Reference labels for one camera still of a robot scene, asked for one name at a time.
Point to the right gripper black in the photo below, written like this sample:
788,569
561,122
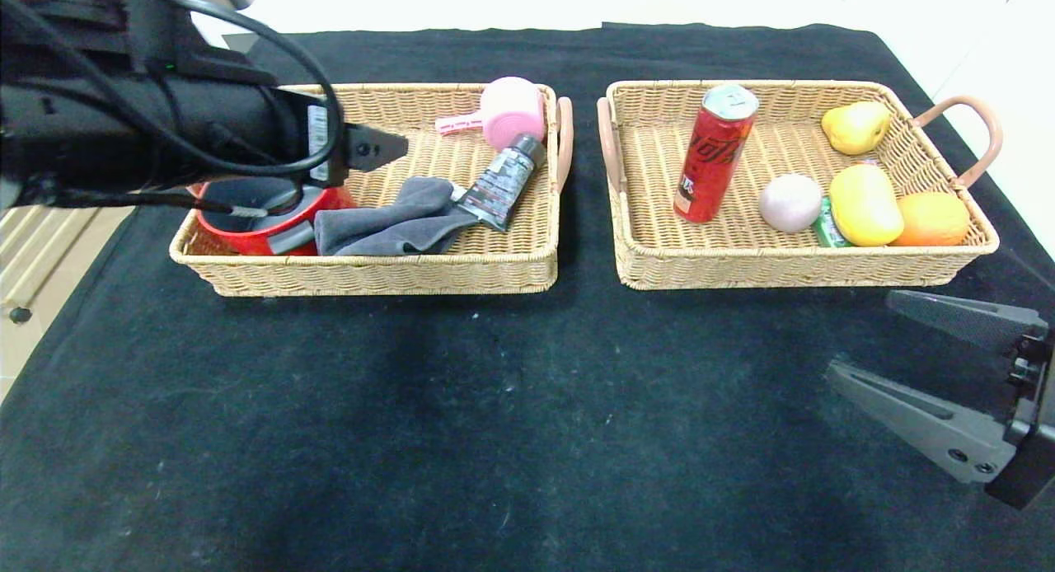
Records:
1024,428

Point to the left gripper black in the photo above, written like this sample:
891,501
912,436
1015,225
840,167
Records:
320,143

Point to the grey towel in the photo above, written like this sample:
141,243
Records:
387,226

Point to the black tube grey cap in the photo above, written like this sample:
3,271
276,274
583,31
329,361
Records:
499,185

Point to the yellow oblong food item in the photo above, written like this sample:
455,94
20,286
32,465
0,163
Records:
865,205

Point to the pale pink peach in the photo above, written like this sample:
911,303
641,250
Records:
790,203

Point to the red soda can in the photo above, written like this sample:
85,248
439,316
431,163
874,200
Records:
717,152

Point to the wicker basket holding kitchenware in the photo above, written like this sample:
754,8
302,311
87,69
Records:
494,250

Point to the wicker basket holding food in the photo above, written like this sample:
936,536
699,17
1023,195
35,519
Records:
659,250

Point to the pink plastic measuring cup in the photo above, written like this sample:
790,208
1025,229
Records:
511,110

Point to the orange fruit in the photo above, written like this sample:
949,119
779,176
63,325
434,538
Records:
935,220

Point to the red pot grey inside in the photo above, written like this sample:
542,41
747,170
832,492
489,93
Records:
255,238

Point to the green gum pack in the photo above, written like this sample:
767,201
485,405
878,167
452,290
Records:
824,230

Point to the yellow pear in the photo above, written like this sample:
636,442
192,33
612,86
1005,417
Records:
855,129

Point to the black tablecloth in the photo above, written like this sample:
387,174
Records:
494,440

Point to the wooden rack on wheels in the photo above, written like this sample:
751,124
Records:
33,259

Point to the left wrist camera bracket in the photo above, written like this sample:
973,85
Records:
198,44

